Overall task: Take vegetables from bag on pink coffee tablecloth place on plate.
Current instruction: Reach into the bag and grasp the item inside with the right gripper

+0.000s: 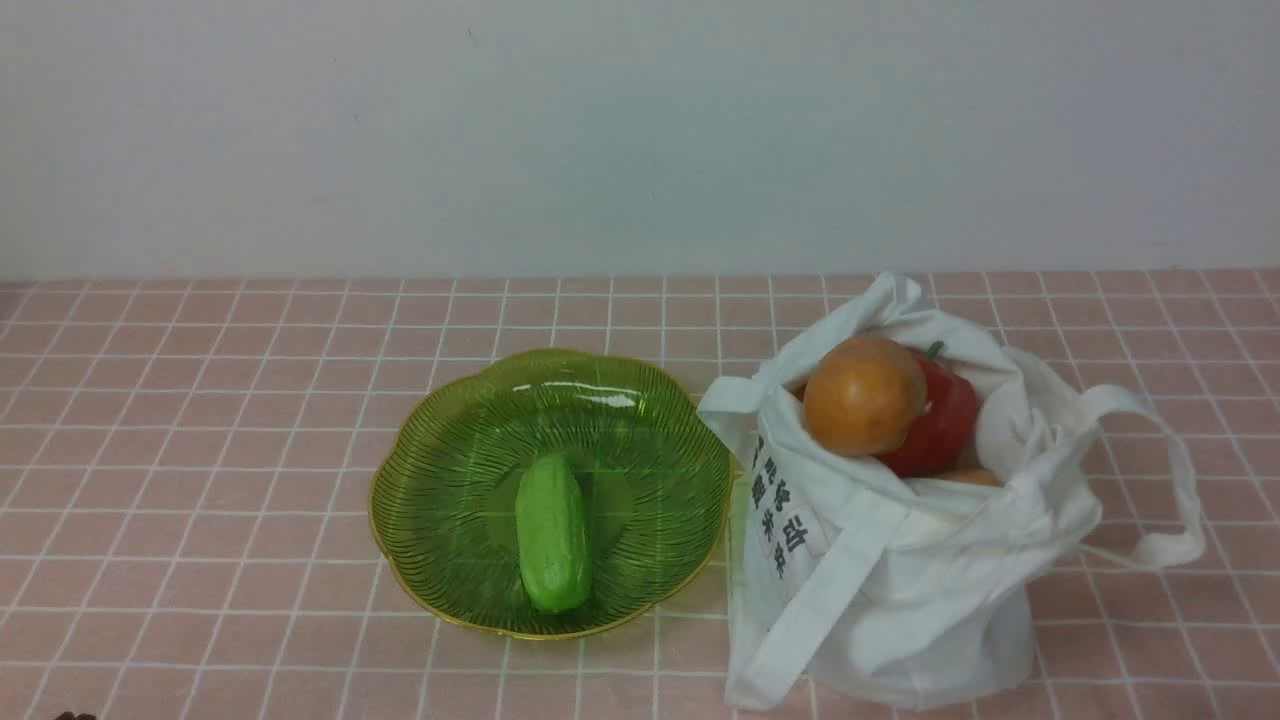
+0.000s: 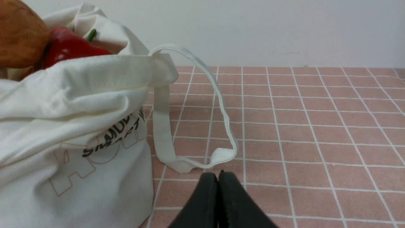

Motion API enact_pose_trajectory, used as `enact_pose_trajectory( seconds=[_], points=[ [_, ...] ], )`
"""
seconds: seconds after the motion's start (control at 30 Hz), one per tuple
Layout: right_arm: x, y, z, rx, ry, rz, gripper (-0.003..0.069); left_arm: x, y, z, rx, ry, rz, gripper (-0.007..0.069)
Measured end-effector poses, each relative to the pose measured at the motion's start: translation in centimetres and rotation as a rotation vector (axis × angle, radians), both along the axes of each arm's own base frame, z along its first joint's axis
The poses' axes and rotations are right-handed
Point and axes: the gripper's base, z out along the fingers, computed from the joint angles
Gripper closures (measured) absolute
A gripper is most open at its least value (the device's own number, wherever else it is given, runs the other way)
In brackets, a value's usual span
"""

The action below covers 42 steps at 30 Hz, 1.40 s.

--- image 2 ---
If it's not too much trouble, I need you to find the orange brown potato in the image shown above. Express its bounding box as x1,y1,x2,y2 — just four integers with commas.
0,0,51,69

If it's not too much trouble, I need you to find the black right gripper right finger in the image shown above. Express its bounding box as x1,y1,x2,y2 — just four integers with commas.
218,171,278,228

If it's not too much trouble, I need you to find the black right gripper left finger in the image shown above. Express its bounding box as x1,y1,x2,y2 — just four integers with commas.
168,172,218,228

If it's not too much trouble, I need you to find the white cloth tote bag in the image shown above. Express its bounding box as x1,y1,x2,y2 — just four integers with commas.
0,3,238,228

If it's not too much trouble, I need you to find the red bell pepper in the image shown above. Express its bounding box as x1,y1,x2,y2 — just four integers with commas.
41,27,111,69

